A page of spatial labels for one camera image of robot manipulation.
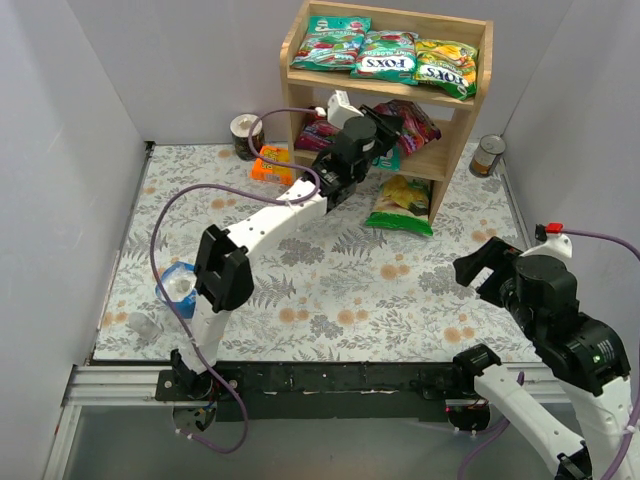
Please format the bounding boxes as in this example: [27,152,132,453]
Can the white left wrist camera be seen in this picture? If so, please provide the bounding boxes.
[312,90,364,129]

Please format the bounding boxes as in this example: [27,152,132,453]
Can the small clear plastic cup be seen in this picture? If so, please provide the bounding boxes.
[127,312,162,342]

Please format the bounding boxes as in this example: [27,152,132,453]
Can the orange candy box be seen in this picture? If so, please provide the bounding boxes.
[249,145,295,186]

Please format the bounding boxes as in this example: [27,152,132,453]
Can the dark tape roll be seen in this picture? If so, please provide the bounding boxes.
[230,113,265,161]

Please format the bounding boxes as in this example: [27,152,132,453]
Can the metal tin can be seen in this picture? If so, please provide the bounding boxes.
[469,134,507,177]

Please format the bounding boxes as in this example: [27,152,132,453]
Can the teal Fox's candy bag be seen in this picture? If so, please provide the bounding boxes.
[290,16,372,71]
[350,30,418,85]

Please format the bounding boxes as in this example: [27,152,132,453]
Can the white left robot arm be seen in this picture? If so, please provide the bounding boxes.
[171,106,403,398]

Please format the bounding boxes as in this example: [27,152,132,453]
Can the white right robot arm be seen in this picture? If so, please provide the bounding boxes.
[453,224,639,479]

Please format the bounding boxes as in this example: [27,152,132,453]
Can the green cassava chips bag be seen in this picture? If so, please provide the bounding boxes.
[365,175,433,236]

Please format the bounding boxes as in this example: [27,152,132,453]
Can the purple Fox's candy bag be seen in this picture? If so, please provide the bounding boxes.
[374,99,442,159]
[294,106,340,152]

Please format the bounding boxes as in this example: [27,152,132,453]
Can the wooden two-tier shelf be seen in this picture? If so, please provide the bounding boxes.
[279,1,493,222]

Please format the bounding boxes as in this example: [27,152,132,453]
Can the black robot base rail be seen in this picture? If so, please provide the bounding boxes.
[155,355,498,433]

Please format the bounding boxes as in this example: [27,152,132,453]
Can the yellow green Fox's candy bag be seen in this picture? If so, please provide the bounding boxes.
[413,39,478,100]

